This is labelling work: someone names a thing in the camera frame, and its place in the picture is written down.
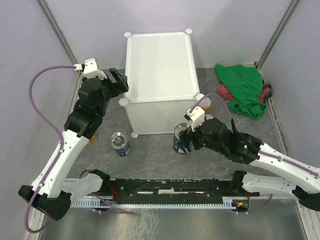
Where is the blue soup can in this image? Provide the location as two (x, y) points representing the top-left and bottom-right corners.
(173, 123), (190, 155)
(110, 132), (131, 157)

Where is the tall orange can white lid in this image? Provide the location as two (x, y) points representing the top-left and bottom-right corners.
(199, 97), (212, 114)

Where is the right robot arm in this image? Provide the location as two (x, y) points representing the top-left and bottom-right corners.
(178, 118), (320, 211)

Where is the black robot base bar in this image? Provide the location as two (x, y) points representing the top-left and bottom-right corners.
(95, 178), (260, 205)

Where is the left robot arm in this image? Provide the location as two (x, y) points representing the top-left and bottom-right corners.
(18, 67), (129, 221)

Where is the red cloth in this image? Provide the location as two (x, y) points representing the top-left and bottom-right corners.
(217, 84), (234, 101)

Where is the white plastic cube cabinet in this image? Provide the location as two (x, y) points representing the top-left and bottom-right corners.
(119, 28), (200, 138)

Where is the yellow short can white lid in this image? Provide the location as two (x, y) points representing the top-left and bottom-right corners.
(87, 133), (98, 146)

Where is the green cloth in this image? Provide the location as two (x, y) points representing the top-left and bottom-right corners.
(215, 64), (267, 120)

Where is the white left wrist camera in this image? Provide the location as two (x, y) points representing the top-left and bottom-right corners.
(73, 57), (107, 80)

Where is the white slotted cable duct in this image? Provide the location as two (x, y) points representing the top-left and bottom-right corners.
(69, 196), (237, 208)

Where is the left aluminium corner post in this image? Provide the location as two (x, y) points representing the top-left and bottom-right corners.
(35, 0), (78, 65)

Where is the aluminium corner post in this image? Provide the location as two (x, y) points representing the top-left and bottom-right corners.
(255, 0), (301, 70)
(35, 0), (78, 65)

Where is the right aluminium corner post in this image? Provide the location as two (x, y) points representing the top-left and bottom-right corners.
(255, 0), (301, 70)

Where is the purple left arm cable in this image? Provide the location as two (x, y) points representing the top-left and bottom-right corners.
(25, 65), (133, 234)

